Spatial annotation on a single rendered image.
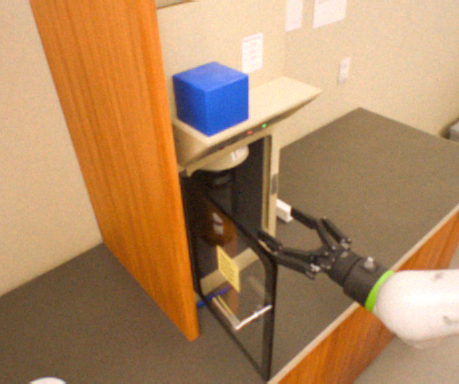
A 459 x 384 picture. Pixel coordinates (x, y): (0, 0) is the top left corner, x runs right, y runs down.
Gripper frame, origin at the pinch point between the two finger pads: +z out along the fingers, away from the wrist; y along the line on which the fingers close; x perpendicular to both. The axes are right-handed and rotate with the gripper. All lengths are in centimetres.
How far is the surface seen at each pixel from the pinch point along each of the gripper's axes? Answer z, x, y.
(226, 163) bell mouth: 16.5, -10.8, 2.2
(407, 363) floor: -23, 122, -74
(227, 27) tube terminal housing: 14.3, -43.1, 2.4
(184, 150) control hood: 10.5, -23.9, 17.8
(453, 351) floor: -35, 122, -96
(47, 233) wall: 58, 17, 39
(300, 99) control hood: 3.1, -28.7, -7.3
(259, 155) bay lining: 18.2, -6.6, -10.8
